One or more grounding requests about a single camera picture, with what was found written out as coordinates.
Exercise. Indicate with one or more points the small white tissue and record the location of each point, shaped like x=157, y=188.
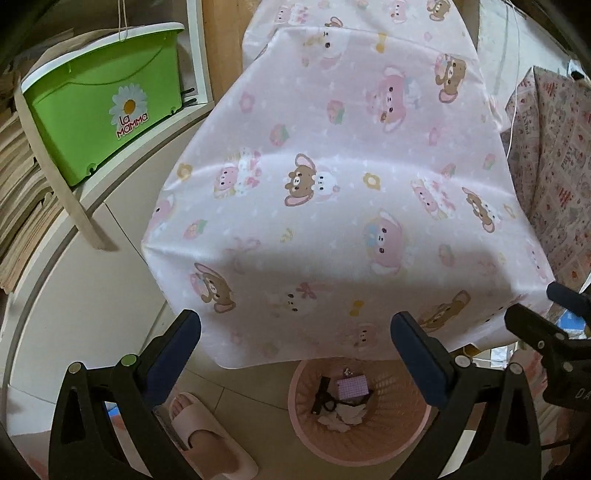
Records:
x=344, y=418

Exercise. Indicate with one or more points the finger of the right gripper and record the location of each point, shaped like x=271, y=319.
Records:
x=534, y=330
x=577, y=303

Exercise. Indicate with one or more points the floral patterned quilt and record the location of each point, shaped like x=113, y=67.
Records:
x=550, y=165

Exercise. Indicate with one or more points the white shelf frame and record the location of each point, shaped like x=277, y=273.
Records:
x=73, y=301

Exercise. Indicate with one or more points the pink cartoon print bedsheet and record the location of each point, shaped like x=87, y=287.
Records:
x=353, y=171

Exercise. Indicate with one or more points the green plastic storage box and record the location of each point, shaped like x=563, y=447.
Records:
x=91, y=102

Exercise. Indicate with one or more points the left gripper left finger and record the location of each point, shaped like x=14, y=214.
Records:
x=163, y=360

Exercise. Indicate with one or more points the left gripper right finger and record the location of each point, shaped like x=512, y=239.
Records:
x=429, y=363

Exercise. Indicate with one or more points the purple checkered tissue pack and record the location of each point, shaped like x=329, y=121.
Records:
x=352, y=387

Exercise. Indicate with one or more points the pink plastic trash basket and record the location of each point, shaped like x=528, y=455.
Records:
x=397, y=412

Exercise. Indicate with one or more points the pink slipper left foot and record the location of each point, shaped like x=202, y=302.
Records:
x=206, y=445

